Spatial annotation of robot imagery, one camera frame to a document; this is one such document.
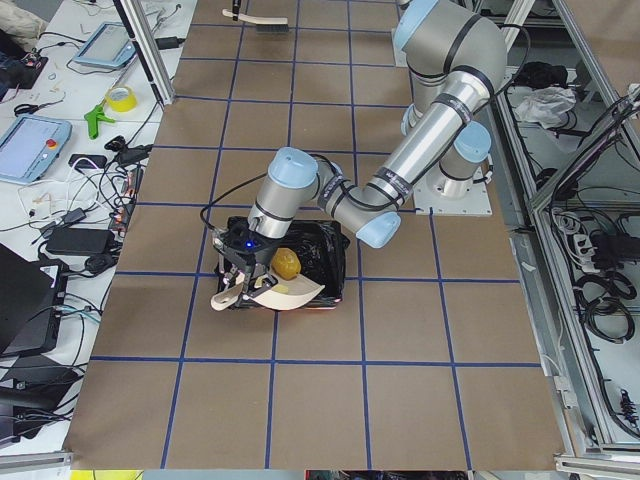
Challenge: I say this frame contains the aluminium frame post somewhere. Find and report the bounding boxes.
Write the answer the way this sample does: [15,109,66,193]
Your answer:
[113,0,175,106]

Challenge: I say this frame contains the coiled black cable bundle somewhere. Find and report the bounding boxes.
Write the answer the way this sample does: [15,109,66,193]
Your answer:
[572,277,637,346]

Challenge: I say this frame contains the green plastic clamp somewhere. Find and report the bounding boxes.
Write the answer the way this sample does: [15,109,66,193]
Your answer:
[84,102,116,140]

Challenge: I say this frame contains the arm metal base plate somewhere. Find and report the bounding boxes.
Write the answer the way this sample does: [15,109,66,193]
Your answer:
[393,49,408,68]
[413,169,493,217]

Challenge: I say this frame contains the black laptop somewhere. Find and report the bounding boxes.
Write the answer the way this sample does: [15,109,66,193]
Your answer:
[1,246,69,358]

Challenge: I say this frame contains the teach pendant tablet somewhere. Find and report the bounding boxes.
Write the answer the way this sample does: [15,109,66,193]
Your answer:
[73,22,136,69]
[1,114,72,185]

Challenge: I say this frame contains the white crumpled cloth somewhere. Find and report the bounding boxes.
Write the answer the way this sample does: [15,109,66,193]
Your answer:
[514,86,576,129]

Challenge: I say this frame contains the beige plastic dustpan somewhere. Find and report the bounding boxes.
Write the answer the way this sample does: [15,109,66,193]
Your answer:
[210,274,325,311]

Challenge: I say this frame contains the yellow trash piece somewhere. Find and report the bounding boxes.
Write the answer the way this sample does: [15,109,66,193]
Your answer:
[271,247,302,281]

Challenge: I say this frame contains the near teach pendant tablet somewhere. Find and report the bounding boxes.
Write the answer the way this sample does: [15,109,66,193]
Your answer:
[1,114,72,185]

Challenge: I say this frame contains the bin with black bag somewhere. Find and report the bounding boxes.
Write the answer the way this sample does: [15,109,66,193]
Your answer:
[216,216,349,309]

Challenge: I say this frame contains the black handled scissors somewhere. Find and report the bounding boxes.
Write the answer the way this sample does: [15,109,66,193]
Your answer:
[13,103,49,117]

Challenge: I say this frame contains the beige hand brush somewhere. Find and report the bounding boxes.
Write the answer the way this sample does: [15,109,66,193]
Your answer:
[222,9,289,33]

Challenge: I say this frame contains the far teach pendant tablet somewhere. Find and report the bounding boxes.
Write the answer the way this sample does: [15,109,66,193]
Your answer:
[73,22,136,69]

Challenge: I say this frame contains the black power adapter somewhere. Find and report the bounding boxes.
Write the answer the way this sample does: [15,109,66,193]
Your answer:
[155,36,185,50]

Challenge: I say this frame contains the large black power brick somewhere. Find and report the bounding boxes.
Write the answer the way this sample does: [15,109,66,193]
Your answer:
[46,228,115,256]

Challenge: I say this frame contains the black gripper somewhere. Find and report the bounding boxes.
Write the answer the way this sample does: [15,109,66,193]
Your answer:
[213,225,278,306]

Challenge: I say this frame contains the yellow tape roll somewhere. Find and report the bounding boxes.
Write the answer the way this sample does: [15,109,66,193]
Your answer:
[105,86,138,113]

